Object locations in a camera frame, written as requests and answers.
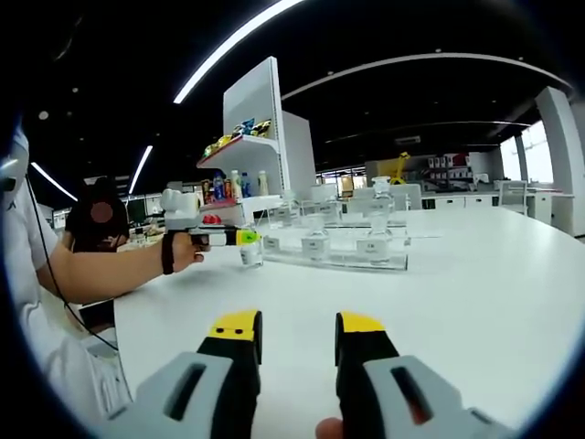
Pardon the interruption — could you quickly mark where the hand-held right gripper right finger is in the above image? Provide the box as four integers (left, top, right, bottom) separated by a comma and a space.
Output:
335, 311, 513, 439

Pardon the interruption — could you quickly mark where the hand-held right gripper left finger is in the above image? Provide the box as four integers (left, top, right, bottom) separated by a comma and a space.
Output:
107, 309, 264, 439

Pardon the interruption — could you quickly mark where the clear acrylic reagent rack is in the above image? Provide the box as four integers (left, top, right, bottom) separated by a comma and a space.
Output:
261, 189, 412, 273

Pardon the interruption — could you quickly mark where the person's left hand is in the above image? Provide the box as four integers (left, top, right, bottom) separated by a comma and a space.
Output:
169, 230, 207, 274

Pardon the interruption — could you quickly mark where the person's right hand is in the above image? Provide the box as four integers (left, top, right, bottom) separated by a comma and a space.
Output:
314, 416, 344, 439

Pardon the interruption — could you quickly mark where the row of drink bottles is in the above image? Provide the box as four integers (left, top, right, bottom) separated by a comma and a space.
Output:
200, 168, 270, 205

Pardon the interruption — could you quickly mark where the short ceiling light strip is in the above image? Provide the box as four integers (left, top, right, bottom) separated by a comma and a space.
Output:
129, 145, 154, 196

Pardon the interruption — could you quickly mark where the pile of snack packets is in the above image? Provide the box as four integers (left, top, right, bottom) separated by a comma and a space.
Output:
203, 117, 273, 159

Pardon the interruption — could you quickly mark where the white shelf unit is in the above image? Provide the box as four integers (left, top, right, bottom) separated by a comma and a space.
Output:
196, 55, 317, 225

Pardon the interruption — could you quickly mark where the long ceiling light strip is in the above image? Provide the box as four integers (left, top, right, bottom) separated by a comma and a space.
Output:
173, 0, 305, 104

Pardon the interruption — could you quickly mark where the white worn device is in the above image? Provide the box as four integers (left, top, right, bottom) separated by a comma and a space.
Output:
0, 130, 31, 193

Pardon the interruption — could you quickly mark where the white low partition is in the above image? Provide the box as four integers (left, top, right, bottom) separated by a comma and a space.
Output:
340, 182, 424, 212

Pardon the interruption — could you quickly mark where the white cabinet row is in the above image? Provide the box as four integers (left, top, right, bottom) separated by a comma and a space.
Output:
420, 189, 577, 230

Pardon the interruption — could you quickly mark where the white office chair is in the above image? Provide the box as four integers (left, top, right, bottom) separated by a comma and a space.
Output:
495, 180, 531, 216

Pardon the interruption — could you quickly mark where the black wrist strap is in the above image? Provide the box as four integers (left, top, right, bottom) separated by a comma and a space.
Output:
161, 231, 176, 276

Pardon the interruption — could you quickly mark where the black cable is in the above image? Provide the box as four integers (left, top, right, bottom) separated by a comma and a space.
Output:
25, 173, 120, 353

